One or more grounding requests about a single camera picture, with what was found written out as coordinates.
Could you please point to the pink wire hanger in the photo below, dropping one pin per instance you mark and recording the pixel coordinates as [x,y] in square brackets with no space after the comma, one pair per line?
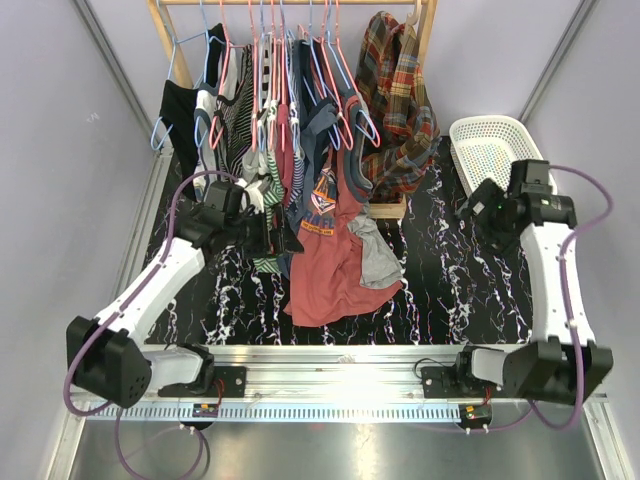
[331,39]

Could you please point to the dark striped tank top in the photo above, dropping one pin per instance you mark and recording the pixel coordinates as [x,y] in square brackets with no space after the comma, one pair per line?
[234,109]

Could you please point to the aluminium mounting rail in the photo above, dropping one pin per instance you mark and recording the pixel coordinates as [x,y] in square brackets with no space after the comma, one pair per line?
[325,372]

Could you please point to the black tank top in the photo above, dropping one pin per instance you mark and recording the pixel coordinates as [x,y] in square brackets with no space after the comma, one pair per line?
[178,106]

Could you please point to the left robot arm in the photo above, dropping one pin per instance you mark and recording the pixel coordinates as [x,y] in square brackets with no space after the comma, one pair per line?
[104,353]

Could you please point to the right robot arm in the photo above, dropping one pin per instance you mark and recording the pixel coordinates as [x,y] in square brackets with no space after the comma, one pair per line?
[544,226]

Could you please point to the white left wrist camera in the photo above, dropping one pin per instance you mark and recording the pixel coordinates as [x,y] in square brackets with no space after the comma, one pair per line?
[253,194]

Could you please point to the white slotted cable duct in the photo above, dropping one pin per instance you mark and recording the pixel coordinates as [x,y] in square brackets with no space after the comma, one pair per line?
[240,412]

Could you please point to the red graphic tank top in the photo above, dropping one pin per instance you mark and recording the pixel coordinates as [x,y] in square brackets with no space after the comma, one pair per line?
[325,278]

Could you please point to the grey cloth garment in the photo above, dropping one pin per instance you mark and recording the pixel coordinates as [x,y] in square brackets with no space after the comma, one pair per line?
[380,267]

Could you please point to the navy blue tank top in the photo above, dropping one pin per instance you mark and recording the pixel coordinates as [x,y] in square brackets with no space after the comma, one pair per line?
[310,119]

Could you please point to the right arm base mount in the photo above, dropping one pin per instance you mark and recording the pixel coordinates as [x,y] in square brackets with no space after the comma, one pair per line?
[442,382]

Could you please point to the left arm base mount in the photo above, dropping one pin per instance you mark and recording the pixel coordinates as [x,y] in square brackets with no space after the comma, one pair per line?
[228,381]

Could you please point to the white perforated plastic basket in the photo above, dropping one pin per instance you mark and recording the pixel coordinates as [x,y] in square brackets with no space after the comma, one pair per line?
[485,146]

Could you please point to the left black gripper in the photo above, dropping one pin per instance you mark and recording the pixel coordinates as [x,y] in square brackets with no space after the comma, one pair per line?
[283,237]

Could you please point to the white navy-trim tank top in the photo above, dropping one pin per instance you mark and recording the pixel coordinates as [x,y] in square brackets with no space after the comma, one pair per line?
[208,107]

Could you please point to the plaid flannel shirt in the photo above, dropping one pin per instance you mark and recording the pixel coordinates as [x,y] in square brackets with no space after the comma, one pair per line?
[390,80]

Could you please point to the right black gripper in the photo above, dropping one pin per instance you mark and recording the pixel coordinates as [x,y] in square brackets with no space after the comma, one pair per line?
[488,195]

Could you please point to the light blue wire hanger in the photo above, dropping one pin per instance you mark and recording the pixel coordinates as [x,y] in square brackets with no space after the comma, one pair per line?
[172,41]

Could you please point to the green striped tank top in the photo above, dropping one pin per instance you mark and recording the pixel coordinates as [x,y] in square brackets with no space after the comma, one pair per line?
[261,172]

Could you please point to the wooden clothes rack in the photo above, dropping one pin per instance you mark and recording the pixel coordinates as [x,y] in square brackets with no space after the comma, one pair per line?
[423,19]

